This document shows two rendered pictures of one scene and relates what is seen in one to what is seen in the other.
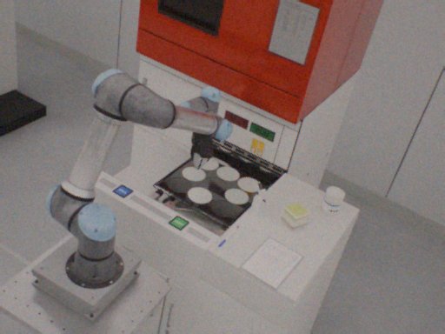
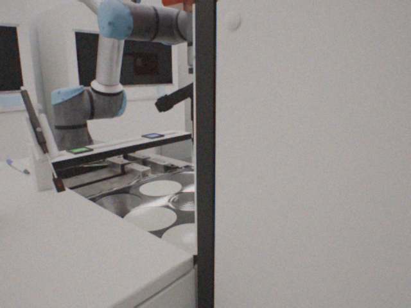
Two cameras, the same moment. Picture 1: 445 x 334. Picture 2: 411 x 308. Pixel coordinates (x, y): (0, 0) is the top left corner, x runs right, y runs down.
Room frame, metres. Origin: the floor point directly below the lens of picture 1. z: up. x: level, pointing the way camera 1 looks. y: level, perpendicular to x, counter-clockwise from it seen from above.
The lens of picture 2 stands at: (2.08, -0.56, 1.16)
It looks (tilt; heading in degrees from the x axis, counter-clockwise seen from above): 16 degrees down; 106
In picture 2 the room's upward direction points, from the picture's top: straight up
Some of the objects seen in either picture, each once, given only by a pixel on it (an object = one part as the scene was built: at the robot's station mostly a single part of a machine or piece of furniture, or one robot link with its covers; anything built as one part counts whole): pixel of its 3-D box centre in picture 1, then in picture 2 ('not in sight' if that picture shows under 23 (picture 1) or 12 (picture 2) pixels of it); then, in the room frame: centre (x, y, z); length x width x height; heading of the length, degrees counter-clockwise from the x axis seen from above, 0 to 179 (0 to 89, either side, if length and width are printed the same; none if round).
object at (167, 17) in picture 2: (194, 112); (171, 26); (1.80, 0.12, 1.27); 0.11 x 0.11 x 0.08; 55
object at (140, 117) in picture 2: not in sight; (120, 88); (-0.33, 3.36, 1.00); 1.80 x 1.08 x 2.00; 65
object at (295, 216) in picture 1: (295, 216); not in sight; (1.67, -0.33, 1.00); 0.07 x 0.07 x 0.07; 41
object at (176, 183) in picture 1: (215, 185); (189, 201); (1.89, -0.01, 0.90); 0.34 x 0.34 x 0.01; 65
